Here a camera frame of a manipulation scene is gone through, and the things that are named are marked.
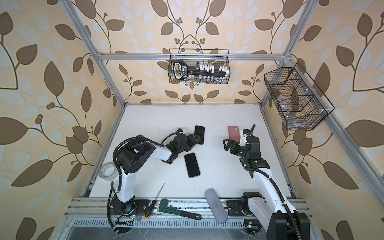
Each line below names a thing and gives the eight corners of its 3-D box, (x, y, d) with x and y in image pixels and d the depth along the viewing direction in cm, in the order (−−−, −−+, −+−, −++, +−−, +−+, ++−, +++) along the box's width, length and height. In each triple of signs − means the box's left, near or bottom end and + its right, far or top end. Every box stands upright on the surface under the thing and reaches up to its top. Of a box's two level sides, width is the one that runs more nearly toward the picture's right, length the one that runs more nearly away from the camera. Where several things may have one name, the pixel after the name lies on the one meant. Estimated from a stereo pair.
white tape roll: (104, 184, 85) (99, 181, 81) (102, 169, 91) (97, 165, 87) (119, 176, 88) (116, 173, 84) (116, 162, 94) (113, 158, 90)
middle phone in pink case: (188, 178, 85) (188, 177, 84) (184, 156, 94) (183, 154, 93) (200, 175, 87) (200, 174, 85) (195, 153, 96) (195, 152, 94)
